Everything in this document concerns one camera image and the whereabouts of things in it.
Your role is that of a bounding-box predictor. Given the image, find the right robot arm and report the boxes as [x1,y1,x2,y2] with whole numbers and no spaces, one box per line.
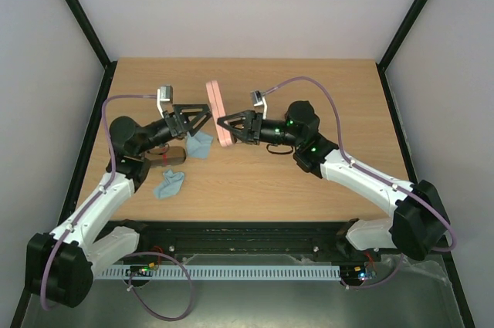
[217,101,447,261]

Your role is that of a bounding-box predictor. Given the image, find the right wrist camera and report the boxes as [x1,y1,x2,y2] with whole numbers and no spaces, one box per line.
[250,90,268,120]

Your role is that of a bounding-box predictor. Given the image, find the purple cable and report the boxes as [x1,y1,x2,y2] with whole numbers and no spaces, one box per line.
[262,76,460,254]
[40,92,163,312]

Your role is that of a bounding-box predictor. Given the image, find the right black frame post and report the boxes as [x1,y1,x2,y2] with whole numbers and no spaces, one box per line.
[377,0,455,70]

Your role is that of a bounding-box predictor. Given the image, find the left black frame post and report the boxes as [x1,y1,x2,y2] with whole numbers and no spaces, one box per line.
[39,0,115,70]

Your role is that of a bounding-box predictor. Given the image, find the pink glasses case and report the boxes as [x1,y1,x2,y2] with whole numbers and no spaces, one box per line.
[206,80,235,147]

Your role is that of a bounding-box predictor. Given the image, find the light blue cable duct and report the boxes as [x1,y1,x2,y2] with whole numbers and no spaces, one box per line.
[97,265,340,281]

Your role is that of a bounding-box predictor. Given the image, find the brown plaid glasses case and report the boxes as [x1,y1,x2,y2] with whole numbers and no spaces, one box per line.
[145,145,187,167]

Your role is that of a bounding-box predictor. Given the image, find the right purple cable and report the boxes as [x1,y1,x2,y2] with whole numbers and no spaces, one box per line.
[262,76,460,254]

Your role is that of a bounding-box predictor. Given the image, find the metal floor plate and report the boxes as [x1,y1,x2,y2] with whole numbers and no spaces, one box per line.
[22,258,464,327]

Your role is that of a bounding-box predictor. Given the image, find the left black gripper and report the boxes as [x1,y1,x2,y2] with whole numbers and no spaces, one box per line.
[136,104,211,155]

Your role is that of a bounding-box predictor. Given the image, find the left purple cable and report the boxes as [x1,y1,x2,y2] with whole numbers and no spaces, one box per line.
[40,92,163,312]

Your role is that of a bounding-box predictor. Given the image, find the black frame post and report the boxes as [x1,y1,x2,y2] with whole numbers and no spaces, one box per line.
[377,0,455,70]
[39,0,115,70]

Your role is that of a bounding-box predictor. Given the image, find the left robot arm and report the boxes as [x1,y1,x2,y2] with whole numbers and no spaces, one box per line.
[25,104,211,310]

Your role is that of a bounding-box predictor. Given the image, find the blue cleaning cloth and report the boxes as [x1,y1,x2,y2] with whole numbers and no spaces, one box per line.
[186,131,213,160]
[153,169,185,200]

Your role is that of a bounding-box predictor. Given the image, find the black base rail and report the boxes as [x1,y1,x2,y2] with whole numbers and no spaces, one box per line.
[137,221,381,265]

